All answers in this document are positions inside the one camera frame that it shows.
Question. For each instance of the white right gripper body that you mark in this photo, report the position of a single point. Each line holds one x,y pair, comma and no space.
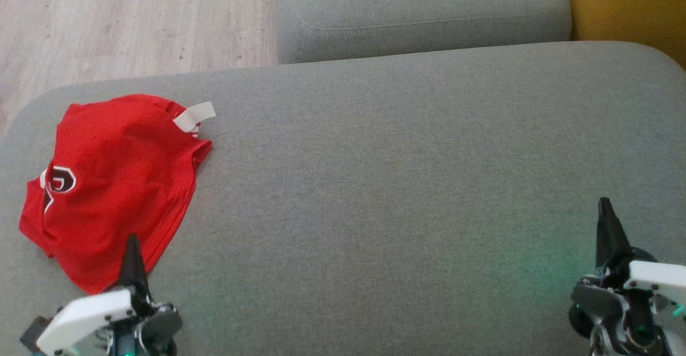
651,283

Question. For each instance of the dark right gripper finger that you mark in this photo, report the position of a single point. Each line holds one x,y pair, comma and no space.
608,238

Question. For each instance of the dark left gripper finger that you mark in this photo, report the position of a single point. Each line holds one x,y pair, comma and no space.
133,270

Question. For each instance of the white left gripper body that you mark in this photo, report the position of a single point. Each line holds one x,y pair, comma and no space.
86,316

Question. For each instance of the red basketball jersey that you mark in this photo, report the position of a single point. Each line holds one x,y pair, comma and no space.
118,184

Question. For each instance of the grey sofa seat cushion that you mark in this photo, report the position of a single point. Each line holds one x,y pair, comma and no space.
402,184

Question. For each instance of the yellow upholstered furniture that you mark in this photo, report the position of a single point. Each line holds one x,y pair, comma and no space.
627,7

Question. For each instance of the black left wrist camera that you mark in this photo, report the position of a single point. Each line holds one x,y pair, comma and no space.
35,332

